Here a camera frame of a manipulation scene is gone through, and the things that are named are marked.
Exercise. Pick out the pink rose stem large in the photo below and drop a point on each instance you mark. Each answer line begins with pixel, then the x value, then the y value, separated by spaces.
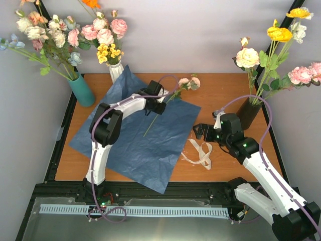
pixel 297 78

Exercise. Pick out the mixed flowers in teal vase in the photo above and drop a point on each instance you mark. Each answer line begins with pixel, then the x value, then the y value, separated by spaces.
pixel 49 37

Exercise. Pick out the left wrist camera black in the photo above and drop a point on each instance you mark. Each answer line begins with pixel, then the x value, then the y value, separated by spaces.
pixel 154 88

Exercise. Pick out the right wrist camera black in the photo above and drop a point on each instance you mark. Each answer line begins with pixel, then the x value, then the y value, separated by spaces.
pixel 230 124

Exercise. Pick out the pink yellow flowers white vase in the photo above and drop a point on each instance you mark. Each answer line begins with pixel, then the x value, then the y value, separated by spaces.
pixel 105 35

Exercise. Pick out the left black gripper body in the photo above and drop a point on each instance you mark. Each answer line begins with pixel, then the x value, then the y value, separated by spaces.
pixel 156 109

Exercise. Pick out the black cylinder table edge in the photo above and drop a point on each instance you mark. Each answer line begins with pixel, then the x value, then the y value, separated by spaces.
pixel 247 113

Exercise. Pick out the peach rose stem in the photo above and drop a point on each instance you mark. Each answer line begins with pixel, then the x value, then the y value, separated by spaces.
pixel 247 59

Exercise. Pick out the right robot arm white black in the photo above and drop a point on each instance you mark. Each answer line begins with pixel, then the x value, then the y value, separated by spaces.
pixel 291 217

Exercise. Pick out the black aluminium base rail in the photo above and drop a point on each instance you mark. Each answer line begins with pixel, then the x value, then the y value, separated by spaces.
pixel 213 193

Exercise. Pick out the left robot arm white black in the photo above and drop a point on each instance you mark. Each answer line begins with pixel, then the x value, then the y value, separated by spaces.
pixel 106 126

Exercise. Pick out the black frame post right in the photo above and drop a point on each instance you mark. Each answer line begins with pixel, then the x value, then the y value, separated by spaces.
pixel 281 37

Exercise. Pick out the cream printed ribbon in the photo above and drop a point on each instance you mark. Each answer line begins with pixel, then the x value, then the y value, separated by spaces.
pixel 204 157

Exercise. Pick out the black frame post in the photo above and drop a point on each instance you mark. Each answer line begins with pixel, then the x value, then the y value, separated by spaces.
pixel 281 37
pixel 42 10

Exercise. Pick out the pink yellow flower bouquet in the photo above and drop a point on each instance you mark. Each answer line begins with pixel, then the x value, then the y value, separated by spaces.
pixel 192 83

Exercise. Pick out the white flower stem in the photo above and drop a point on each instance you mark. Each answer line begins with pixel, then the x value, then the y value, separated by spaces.
pixel 298 27

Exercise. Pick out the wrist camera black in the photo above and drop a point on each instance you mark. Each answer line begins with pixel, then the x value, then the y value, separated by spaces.
pixel 230 124
pixel 154 88

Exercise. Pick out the teal cylindrical vase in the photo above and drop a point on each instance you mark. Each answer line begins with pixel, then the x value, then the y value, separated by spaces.
pixel 82 91

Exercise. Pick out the blue paper bouquet wrapper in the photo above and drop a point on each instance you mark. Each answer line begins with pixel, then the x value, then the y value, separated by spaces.
pixel 148 160

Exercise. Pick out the white ribbed vase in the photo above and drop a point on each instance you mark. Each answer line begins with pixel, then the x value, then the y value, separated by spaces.
pixel 115 71

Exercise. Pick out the black frame post left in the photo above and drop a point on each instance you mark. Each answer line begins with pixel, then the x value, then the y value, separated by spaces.
pixel 42 10

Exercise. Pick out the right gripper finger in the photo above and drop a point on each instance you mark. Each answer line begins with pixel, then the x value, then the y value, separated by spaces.
pixel 200 126
pixel 199 133

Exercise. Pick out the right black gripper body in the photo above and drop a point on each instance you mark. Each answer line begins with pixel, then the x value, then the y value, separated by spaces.
pixel 222 139

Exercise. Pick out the light blue slotted cable duct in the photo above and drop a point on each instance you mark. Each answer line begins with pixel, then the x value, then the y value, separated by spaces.
pixel 138 211

